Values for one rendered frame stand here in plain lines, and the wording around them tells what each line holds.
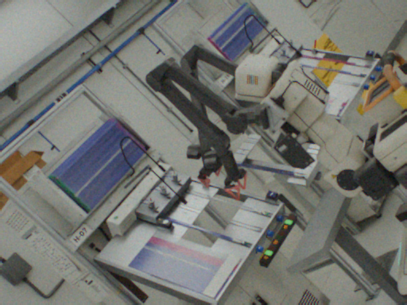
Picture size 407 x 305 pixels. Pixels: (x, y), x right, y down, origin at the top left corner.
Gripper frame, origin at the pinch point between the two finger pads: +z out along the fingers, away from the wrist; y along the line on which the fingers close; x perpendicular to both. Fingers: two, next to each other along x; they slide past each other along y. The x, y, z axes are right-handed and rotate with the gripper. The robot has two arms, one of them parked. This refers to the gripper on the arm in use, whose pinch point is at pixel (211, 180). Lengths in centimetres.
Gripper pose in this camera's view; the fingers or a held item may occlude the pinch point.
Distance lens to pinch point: 317.3
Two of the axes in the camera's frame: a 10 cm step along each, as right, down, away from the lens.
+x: 8.5, 2.8, -4.4
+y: -5.1, 6.3, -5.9
